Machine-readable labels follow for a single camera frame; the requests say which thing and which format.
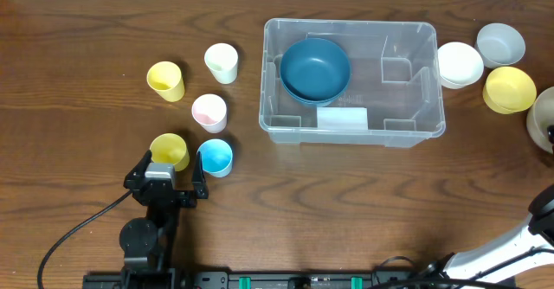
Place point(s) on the pale green cup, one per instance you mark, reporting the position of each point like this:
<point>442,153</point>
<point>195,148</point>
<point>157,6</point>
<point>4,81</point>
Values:
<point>222,61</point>

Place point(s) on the yellow small bowl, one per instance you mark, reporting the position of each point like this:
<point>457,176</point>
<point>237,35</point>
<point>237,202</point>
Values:
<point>509,90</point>

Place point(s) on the pink cup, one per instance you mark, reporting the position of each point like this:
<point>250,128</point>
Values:
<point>210,112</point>

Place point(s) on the cream large bowl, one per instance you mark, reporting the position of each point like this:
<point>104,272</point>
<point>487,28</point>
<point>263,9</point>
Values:
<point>539,117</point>

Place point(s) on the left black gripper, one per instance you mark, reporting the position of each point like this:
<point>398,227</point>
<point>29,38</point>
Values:
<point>164,195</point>

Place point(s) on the clear plastic storage container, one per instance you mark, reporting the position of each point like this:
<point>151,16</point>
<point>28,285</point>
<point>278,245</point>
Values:
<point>350,82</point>

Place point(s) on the dark blue bowl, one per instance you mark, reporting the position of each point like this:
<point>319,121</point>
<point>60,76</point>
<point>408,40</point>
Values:
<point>315,61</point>
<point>318,95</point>

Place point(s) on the light blue cup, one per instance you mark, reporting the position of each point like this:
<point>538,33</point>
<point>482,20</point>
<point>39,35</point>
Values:
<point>217,157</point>

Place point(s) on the white label sticker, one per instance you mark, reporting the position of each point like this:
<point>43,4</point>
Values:
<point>342,118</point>

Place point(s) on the white small bowl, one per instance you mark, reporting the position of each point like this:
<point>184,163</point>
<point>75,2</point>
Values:
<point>460,65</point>

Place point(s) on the yellow cup upper left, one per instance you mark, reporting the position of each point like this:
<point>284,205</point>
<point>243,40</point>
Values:
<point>166,79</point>

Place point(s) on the yellow cup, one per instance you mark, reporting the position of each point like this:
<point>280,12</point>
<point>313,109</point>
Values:
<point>169,148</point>
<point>166,79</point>

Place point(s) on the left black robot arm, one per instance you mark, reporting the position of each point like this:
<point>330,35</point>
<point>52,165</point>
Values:
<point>147,241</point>

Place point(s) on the yellow cup lower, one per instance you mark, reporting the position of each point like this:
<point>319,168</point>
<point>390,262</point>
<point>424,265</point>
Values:
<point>169,148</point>

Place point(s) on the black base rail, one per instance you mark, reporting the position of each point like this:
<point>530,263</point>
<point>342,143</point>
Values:
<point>259,280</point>

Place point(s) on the grey small bowl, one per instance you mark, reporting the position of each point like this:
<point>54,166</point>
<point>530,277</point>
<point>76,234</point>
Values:
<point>500,45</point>

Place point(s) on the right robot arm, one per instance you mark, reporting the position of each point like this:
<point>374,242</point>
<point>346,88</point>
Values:
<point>524,248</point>

